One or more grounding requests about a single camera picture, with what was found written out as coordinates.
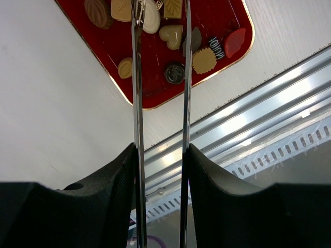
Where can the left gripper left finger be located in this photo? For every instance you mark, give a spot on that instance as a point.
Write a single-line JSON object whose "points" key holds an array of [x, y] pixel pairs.
{"points": [[92, 212]]}

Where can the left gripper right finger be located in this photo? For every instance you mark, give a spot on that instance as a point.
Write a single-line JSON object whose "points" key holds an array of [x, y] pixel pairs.
{"points": [[229, 212]]}

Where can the red lacquer tray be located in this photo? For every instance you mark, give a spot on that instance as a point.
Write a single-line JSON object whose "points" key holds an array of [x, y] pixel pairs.
{"points": [[110, 46]]}

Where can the white oval chocolate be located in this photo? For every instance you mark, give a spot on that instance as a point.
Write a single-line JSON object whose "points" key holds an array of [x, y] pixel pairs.
{"points": [[151, 18]]}

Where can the round caramel chocolate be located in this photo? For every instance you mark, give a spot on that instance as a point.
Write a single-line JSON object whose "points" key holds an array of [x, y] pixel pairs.
{"points": [[125, 68]]}

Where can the dark round chocolate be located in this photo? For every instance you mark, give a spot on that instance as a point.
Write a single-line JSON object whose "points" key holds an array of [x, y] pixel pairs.
{"points": [[174, 72]]}

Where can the red lips chocolate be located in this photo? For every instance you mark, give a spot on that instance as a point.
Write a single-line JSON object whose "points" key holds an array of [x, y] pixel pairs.
{"points": [[234, 41]]}

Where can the black striped chocolate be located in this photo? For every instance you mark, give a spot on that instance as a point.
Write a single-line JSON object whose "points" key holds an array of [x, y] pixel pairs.
{"points": [[216, 47]]}

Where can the cream heart chocolate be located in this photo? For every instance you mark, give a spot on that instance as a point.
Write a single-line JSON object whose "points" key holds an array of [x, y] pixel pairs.
{"points": [[172, 35]]}

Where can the grey brown lips chocolate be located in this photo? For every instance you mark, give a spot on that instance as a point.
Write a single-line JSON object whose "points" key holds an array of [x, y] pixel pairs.
{"points": [[196, 39]]}

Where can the dark brown oval chocolate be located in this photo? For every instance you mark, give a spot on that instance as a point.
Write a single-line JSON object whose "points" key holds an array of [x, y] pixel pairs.
{"points": [[98, 13]]}

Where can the tan leaf square chocolate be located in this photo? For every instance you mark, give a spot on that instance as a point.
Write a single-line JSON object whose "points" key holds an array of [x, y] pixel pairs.
{"points": [[172, 9]]}

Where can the slotted grey cable duct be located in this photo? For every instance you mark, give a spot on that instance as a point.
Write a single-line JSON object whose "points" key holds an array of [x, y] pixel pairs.
{"points": [[298, 153]]}

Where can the aluminium front rail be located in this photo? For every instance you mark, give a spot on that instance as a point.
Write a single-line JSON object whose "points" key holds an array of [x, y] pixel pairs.
{"points": [[284, 96]]}

